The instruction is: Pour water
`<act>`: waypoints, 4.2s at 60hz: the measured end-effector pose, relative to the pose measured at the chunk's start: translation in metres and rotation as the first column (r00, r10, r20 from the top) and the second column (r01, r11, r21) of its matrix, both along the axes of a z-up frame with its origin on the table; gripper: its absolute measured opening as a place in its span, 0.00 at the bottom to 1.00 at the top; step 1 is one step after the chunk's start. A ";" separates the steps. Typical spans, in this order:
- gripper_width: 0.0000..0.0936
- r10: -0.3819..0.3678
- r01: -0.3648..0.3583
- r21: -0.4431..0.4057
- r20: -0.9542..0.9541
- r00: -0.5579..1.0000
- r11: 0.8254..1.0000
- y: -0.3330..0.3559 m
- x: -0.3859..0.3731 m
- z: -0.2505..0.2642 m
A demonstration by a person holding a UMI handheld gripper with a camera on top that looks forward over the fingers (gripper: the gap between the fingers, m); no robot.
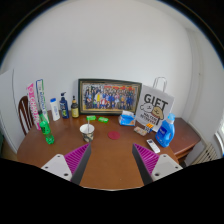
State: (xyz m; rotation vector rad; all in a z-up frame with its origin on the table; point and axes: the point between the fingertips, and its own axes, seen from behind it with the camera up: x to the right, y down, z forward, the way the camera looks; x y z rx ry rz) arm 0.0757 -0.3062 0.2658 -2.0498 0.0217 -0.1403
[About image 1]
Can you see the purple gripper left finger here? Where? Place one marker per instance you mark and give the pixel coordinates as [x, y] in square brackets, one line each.
[71, 166]

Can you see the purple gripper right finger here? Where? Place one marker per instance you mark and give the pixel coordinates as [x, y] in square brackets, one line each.
[152, 166]

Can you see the green plastic soda bottle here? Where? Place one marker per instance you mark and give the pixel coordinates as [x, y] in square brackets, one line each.
[45, 128]

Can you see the white remote control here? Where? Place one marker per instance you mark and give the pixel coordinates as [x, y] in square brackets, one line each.
[153, 146]

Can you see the blue detergent bottle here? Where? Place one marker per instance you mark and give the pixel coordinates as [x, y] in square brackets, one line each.
[166, 132]

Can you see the small snack packet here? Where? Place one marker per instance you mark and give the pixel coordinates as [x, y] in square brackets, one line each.
[140, 131]

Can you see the small colourful box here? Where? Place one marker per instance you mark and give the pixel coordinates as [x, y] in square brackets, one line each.
[149, 127]

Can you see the patterned paper cup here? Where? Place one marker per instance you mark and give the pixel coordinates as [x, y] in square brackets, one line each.
[88, 137]

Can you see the stirrer stick in cup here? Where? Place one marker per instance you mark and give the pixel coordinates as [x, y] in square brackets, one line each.
[88, 125]

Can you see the round red coaster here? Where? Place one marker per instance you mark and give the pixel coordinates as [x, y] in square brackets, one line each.
[114, 135]

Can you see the green soap bar left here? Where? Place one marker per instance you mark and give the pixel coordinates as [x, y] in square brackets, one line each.
[91, 117]

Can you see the green soap bar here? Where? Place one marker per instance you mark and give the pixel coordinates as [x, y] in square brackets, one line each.
[91, 117]
[103, 119]

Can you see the white lotion bottle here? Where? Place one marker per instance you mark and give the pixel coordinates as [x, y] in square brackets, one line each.
[54, 109]

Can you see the blue tissue pack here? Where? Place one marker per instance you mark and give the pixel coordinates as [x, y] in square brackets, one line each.
[127, 118]

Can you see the green soap bar right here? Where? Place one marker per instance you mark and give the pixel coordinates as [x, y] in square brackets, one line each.
[103, 119]

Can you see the white radiator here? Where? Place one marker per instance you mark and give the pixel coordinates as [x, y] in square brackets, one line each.
[208, 154]

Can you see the dark blue pump bottle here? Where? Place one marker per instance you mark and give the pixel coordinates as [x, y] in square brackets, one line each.
[64, 106]

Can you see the white gift paper bag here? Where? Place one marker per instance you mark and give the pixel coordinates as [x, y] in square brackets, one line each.
[154, 104]

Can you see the dark amber glass bottle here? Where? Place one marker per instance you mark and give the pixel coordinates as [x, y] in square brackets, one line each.
[74, 108]

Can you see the white green tall box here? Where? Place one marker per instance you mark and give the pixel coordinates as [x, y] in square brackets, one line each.
[41, 98]

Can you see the brown wooden chair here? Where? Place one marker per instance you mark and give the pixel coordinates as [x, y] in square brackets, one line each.
[25, 116]

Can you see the framed group photo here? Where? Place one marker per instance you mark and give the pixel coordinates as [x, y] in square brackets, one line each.
[107, 96]

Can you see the pink tall box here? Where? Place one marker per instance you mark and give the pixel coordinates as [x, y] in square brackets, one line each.
[33, 105]

